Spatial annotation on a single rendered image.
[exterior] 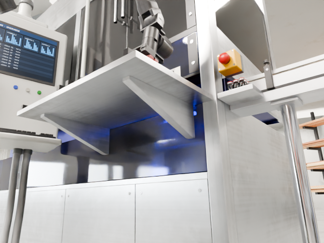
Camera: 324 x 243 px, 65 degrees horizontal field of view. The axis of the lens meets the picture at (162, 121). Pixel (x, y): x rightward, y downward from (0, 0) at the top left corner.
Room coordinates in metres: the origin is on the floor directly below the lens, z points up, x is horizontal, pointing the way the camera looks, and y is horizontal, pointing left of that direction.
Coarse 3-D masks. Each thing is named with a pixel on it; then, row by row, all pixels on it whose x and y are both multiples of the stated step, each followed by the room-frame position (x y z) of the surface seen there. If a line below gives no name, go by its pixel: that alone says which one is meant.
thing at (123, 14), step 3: (123, 0) 1.11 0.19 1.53; (123, 3) 1.11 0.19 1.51; (123, 6) 1.11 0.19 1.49; (123, 9) 1.11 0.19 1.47; (123, 12) 1.11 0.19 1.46; (123, 15) 1.11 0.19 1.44; (126, 15) 1.13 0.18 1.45; (123, 18) 1.13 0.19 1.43; (129, 18) 1.16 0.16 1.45; (132, 18) 1.16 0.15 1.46
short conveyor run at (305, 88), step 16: (304, 64) 0.79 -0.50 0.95; (320, 64) 0.74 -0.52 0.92; (256, 80) 0.91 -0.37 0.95; (272, 80) 0.83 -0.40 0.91; (288, 80) 0.81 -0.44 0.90; (304, 80) 0.78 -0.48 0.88; (320, 80) 0.75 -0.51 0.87; (272, 96) 0.85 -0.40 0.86; (288, 96) 0.82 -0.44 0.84; (304, 96) 0.82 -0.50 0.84; (320, 96) 0.82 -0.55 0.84; (240, 112) 0.98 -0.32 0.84; (256, 112) 0.98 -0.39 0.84
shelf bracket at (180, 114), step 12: (132, 84) 0.69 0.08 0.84; (144, 84) 0.71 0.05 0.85; (144, 96) 0.73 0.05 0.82; (156, 96) 0.76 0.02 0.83; (168, 96) 0.81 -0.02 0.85; (156, 108) 0.78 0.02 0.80; (168, 108) 0.80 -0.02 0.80; (180, 108) 0.86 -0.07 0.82; (192, 108) 0.92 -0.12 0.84; (168, 120) 0.83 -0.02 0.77; (180, 120) 0.86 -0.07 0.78; (192, 120) 0.92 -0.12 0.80; (180, 132) 0.90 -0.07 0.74; (192, 132) 0.92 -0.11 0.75
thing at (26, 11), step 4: (20, 0) 1.29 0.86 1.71; (24, 0) 1.29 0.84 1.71; (28, 0) 1.30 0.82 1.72; (32, 0) 1.33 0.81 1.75; (20, 4) 1.30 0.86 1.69; (24, 4) 1.29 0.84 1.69; (28, 4) 1.31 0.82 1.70; (32, 4) 1.32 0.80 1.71; (20, 8) 1.29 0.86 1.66; (24, 8) 1.29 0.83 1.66; (28, 8) 1.31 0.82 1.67; (32, 8) 1.34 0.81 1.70; (20, 12) 1.28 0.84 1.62; (24, 12) 1.30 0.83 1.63; (28, 12) 1.31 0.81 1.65; (28, 16) 1.30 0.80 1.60
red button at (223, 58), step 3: (222, 54) 0.80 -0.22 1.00; (225, 54) 0.80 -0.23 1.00; (228, 54) 0.80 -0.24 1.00; (219, 57) 0.81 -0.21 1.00; (222, 57) 0.80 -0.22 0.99; (225, 57) 0.80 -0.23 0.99; (228, 57) 0.80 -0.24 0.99; (219, 60) 0.81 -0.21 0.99; (222, 60) 0.81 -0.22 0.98; (225, 60) 0.80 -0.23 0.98; (228, 60) 0.80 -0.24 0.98; (222, 63) 0.82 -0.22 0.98; (225, 63) 0.81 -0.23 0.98
